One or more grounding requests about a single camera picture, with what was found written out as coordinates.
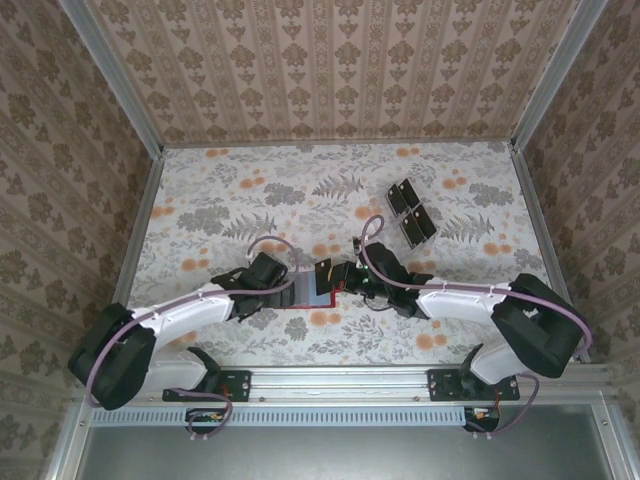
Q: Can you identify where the black credit card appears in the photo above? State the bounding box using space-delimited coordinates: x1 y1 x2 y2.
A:
313 258 335 295
386 185 412 215
410 204 440 239
397 178 422 207
400 213 430 251

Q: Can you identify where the red card holder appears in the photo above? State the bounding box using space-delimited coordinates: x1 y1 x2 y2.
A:
271 272 346 312

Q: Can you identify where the small circuit board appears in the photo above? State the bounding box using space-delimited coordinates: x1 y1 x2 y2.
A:
463 406 502 434
185 407 227 435

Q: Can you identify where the grey metal panel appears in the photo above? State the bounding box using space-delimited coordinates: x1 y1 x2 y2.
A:
74 404 619 480

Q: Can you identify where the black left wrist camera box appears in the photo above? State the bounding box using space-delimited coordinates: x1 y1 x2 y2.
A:
246 251 290 287

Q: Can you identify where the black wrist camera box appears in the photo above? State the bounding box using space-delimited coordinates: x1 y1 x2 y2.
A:
358 241 402 281
246 251 290 287

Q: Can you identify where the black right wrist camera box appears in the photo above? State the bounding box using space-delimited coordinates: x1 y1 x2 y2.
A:
358 241 402 281

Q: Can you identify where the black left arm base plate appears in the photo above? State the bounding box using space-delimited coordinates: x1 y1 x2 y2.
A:
162 368 252 404

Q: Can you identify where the aluminium mounting rail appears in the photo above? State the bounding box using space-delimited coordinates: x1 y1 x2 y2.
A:
74 363 615 407

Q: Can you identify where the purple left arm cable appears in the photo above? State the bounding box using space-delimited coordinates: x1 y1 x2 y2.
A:
84 235 297 444

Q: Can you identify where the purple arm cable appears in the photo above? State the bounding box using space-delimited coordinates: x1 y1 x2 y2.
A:
84 235 297 444
360 215 596 442

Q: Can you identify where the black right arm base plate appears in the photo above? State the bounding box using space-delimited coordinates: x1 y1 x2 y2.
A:
427 368 521 404

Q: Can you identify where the white slotted cable duct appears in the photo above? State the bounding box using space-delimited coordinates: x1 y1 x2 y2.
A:
91 405 470 428

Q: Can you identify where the aluminium table edge rail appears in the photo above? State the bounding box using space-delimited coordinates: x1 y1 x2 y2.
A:
113 147 166 307
509 144 592 365

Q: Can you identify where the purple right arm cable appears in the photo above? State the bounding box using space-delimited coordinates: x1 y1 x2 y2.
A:
360 215 596 442

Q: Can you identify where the aluminium frame post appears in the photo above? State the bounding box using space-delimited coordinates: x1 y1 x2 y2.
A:
62 0 166 154
509 0 611 151

